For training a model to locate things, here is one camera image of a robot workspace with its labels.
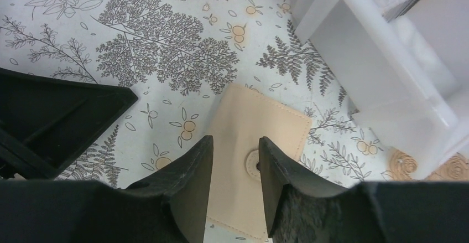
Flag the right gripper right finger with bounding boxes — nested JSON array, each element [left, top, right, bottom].
[[259, 137, 468, 242]]

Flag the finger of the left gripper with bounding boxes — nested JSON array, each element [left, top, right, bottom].
[[1, 69, 138, 179]]

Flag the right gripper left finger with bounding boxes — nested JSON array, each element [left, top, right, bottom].
[[1, 135, 213, 242]]

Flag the beige card holder wallet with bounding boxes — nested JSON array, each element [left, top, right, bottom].
[[207, 84, 312, 242]]

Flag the white card box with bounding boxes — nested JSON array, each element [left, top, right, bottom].
[[293, 0, 468, 179]]

